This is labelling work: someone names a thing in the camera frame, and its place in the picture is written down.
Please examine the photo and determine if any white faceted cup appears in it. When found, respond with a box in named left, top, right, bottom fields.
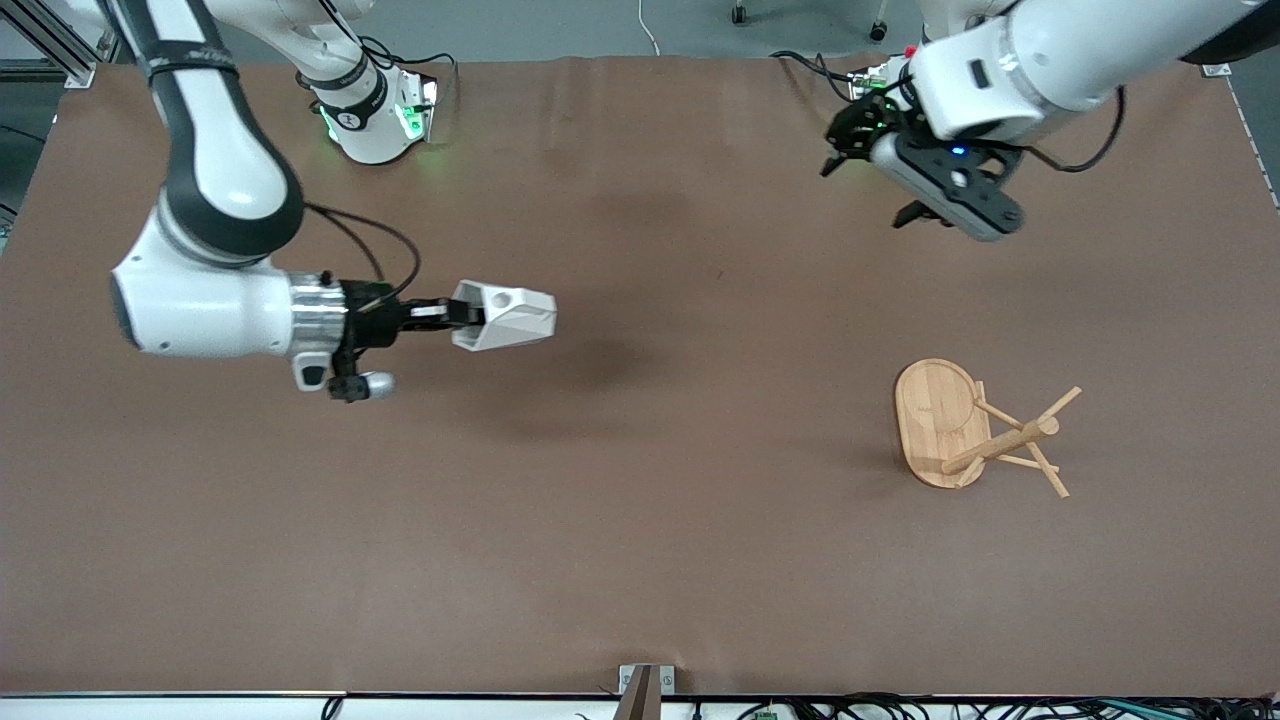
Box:
left=452, top=281, right=558, bottom=353

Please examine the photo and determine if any wooden cup rack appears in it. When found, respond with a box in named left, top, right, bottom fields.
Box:
left=894, top=358, right=1083, bottom=499

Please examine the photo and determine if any table cover sheet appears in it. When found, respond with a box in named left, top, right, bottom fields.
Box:
left=0, top=55, right=1280, bottom=697

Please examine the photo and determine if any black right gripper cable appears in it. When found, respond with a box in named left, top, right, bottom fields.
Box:
left=300, top=203, right=423, bottom=306

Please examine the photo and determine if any black left arm base cable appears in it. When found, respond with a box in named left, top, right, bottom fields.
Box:
left=770, top=48, right=863, bottom=106

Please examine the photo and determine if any black arm base cable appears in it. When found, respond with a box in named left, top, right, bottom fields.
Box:
left=770, top=48, right=863, bottom=106
left=355, top=35, right=461, bottom=111

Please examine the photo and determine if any black right arm base cable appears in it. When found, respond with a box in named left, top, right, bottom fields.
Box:
left=355, top=35, right=461, bottom=111

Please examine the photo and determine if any metal mounting bracket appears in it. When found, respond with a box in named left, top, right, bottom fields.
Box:
left=618, top=664, right=677, bottom=697

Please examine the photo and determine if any aluminium frame profile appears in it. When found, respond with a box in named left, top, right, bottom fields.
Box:
left=0, top=0, right=99, bottom=89

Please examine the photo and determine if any dark camera mast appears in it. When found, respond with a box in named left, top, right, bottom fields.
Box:
left=615, top=667, right=663, bottom=720

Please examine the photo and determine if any black cable bundle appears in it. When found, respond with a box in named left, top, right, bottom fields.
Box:
left=735, top=692, right=1280, bottom=720

